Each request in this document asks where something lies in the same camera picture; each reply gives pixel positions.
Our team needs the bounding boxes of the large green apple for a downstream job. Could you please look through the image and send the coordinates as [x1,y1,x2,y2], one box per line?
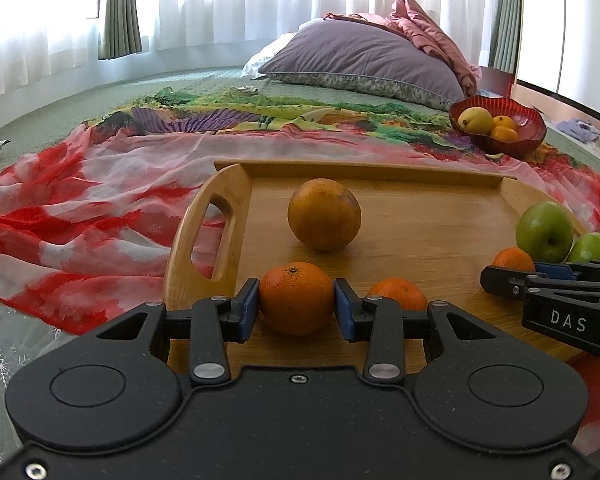
[515,201,575,264]

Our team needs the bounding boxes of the white snowflake lace cloth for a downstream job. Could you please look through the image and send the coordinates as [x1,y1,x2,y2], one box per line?
[0,290,76,466]

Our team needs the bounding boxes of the red and white scarf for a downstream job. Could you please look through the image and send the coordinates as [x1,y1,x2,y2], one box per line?
[0,122,600,461]

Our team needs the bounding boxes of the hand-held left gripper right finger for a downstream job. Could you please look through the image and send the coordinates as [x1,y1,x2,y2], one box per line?
[333,277,487,387]

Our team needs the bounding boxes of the colourful printed scarf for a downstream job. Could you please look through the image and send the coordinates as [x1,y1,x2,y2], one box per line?
[82,86,556,166]

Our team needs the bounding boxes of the large tangerine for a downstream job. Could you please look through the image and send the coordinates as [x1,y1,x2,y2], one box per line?
[258,262,336,337]

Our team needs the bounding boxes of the wooden tray with handles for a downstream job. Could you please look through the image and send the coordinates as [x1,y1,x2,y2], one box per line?
[162,157,596,386]

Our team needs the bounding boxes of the yellow pear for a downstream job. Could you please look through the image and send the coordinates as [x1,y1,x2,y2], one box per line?
[457,106,495,134]

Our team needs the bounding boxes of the brown wooden furniture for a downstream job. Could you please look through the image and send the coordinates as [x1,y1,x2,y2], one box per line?
[477,65,516,98]

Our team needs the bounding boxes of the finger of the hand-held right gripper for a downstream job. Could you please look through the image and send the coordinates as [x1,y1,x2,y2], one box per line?
[480,265,600,306]
[534,259,600,283]

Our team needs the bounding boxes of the large brownish orange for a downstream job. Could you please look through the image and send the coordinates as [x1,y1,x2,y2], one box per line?
[287,178,362,253]

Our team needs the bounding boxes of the green curtain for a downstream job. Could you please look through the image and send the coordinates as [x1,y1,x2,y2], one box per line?
[97,0,143,61]
[489,0,525,73]

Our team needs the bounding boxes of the red glass bowl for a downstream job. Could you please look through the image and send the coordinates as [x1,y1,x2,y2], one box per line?
[448,95,547,155]

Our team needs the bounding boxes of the pink quilt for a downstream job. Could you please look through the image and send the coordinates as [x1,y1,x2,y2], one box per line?
[325,0,482,98]

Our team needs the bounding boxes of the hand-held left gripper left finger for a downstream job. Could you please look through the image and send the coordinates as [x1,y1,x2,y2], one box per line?
[94,277,261,387]

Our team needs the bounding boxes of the green bedspread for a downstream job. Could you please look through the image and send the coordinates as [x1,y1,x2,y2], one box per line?
[0,65,600,191]

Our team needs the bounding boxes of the white sheer curtain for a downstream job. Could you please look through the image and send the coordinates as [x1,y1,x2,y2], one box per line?
[0,0,506,106]

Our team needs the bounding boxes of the blue cloth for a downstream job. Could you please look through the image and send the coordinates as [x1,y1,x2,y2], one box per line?
[557,117,600,145]

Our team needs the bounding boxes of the small tangerine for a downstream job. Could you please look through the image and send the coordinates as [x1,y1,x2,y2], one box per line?
[368,278,429,312]
[492,247,536,272]

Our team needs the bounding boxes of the small green apple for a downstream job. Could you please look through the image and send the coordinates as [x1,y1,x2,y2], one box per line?
[566,232,600,264]

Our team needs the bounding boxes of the purple pillow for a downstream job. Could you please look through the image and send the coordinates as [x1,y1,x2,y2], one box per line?
[257,21,466,111]

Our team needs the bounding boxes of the white pillow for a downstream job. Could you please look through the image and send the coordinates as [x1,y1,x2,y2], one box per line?
[241,31,301,80]

